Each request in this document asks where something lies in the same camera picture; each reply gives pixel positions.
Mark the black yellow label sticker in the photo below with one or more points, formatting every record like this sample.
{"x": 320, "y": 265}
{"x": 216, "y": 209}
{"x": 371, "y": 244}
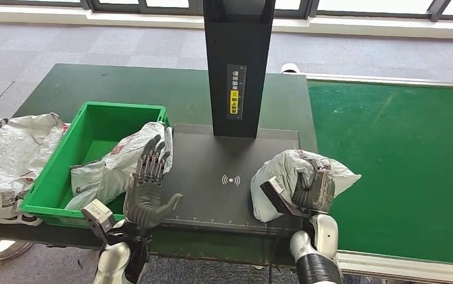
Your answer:
{"x": 236, "y": 92}

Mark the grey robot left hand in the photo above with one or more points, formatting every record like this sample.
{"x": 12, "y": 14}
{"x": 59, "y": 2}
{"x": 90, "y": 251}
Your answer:
{"x": 144, "y": 200}

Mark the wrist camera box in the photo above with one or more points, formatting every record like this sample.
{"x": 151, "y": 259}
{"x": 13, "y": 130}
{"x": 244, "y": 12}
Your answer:
{"x": 277, "y": 196}
{"x": 98, "y": 213}

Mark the white window sill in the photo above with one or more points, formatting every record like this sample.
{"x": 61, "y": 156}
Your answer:
{"x": 54, "y": 15}

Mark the chrome round stand base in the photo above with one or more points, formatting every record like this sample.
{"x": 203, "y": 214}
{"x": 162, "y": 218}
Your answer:
{"x": 1, "y": 249}

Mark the green plastic crate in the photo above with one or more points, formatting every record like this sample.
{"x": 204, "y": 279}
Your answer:
{"x": 54, "y": 184}

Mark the white parcel large red logo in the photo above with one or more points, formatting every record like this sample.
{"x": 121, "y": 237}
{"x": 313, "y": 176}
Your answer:
{"x": 113, "y": 168}

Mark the plain grey-white parcel bag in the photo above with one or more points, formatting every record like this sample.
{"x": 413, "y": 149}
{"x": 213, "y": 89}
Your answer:
{"x": 277, "y": 172}

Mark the dark window frame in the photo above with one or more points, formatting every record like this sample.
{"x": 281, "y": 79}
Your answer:
{"x": 438, "y": 9}

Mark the black inbound scanner machine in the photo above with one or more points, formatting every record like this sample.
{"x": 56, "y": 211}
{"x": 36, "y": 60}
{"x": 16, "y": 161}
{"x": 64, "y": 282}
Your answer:
{"x": 238, "y": 43}

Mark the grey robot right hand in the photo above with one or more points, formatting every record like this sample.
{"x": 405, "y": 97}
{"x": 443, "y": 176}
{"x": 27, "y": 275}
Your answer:
{"x": 318, "y": 192}

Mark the aluminium conveyor frame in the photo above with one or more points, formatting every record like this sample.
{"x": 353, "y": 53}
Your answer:
{"x": 406, "y": 269}

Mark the white round roller end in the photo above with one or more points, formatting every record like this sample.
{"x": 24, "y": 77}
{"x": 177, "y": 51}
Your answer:
{"x": 290, "y": 69}

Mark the large crumpled white sack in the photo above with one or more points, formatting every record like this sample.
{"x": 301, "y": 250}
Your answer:
{"x": 11, "y": 156}

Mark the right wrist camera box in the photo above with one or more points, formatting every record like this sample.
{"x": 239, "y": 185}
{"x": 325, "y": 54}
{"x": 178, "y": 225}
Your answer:
{"x": 277, "y": 196}

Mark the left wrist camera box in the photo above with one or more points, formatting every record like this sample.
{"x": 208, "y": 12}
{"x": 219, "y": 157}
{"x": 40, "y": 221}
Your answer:
{"x": 98, "y": 213}

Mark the dark green table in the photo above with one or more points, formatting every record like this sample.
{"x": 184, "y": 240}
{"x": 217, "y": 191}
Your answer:
{"x": 132, "y": 88}

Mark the green conveyor belt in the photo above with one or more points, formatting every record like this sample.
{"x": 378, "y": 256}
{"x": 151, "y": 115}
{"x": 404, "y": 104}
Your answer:
{"x": 406, "y": 156}

